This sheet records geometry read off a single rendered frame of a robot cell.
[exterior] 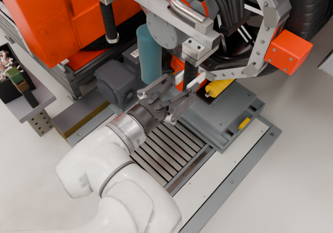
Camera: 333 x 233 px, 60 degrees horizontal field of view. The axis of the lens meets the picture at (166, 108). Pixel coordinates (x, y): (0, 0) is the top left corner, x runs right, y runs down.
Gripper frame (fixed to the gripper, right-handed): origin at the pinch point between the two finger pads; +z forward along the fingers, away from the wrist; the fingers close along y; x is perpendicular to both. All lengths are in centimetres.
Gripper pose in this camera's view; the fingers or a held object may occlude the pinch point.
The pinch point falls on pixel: (190, 78)
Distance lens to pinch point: 78.5
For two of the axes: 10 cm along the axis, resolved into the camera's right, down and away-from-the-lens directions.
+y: 7.2, 5.8, -3.8
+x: 0.0, -5.5, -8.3
